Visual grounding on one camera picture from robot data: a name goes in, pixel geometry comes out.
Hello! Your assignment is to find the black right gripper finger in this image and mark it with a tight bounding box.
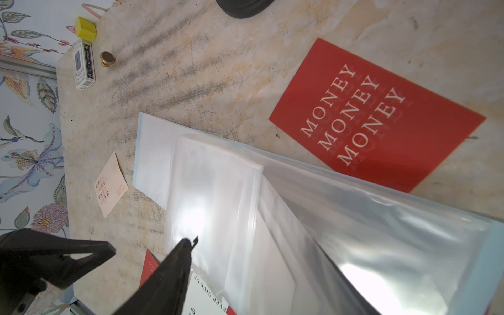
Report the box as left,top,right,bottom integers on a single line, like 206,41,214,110
115,238,198,315

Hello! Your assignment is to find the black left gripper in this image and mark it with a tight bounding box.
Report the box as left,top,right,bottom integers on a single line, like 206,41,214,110
1,228,116,315

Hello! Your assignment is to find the white card black text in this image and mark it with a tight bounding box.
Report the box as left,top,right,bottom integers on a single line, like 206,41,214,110
182,271,228,315

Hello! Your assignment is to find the white playing card box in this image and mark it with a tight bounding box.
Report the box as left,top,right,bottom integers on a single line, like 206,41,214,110
73,39,96,91

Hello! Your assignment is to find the small brass knob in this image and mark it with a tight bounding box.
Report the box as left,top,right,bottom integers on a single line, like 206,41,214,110
100,51,116,68

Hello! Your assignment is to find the small yellow cube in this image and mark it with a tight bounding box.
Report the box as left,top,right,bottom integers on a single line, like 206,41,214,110
74,17,97,43

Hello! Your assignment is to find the red money card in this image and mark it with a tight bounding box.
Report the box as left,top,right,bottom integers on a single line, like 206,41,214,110
270,39,484,193

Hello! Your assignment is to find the aluminium corner post left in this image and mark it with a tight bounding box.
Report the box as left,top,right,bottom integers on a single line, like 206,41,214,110
1,56,56,80

